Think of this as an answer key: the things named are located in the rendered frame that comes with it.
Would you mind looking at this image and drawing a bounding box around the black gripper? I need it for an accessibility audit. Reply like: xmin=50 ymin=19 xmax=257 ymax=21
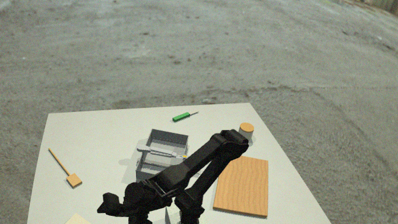
xmin=97 ymin=192 xmax=149 ymax=218

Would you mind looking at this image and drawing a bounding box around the grey cylinder with wooden lid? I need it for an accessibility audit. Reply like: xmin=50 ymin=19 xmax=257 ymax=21
xmin=238 ymin=122 xmax=254 ymax=141

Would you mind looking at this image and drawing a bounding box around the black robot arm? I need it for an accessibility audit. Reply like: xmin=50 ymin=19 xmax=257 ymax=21
xmin=125 ymin=129 xmax=249 ymax=224

